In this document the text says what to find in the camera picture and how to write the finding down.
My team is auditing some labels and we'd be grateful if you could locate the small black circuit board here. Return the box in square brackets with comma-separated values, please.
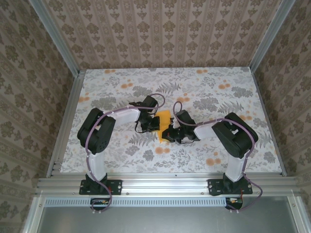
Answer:
[225, 197, 244, 210]
[90, 198, 110, 211]

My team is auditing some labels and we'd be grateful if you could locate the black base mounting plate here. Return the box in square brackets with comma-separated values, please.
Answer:
[79, 179, 123, 196]
[207, 179, 253, 196]

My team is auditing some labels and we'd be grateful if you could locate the slotted grey cable duct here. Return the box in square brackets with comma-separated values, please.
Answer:
[45, 197, 228, 206]

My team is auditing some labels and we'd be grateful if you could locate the orange paper sheet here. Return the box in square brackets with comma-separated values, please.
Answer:
[155, 110, 172, 146]

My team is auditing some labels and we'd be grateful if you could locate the grey metal panel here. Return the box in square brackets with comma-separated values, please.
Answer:
[23, 196, 311, 233]

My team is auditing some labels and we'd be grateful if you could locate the aluminium frame post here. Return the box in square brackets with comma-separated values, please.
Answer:
[249, 0, 297, 71]
[30, 0, 82, 76]

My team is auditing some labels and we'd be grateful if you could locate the aluminium cross rail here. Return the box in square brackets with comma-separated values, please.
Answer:
[36, 173, 301, 196]

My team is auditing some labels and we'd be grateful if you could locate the aluminium side rail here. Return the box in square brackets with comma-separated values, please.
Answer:
[251, 69, 286, 177]
[46, 70, 86, 178]

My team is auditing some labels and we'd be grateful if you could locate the floral table cover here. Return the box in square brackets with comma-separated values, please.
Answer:
[59, 67, 285, 174]

